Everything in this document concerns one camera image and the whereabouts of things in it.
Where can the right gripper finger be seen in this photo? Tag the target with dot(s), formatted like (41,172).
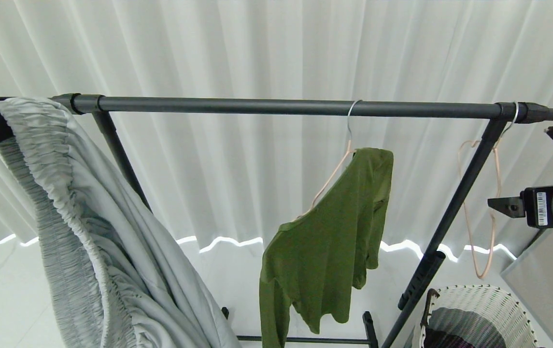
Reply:
(508,207)

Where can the pink clothes hanger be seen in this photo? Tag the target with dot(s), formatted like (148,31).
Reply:
(348,121)
(498,169)

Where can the pale grey garment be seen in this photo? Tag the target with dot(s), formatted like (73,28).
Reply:
(112,241)

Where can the green long-sleeved shirt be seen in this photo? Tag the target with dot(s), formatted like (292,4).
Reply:
(324,241)

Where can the white laundry basket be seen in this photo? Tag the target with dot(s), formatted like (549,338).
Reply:
(489,299)

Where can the black clothes rack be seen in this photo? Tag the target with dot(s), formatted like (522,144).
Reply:
(257,105)

